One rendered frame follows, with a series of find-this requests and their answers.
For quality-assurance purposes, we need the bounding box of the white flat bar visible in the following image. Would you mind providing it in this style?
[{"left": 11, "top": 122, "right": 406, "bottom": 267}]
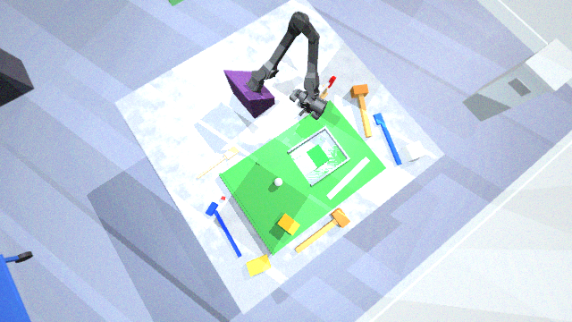
[{"left": 326, "top": 157, "right": 370, "bottom": 199}]

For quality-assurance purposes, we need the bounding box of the green flat mat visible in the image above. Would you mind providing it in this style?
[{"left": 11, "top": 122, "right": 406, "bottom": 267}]
[{"left": 222, "top": 100, "right": 386, "bottom": 253}]

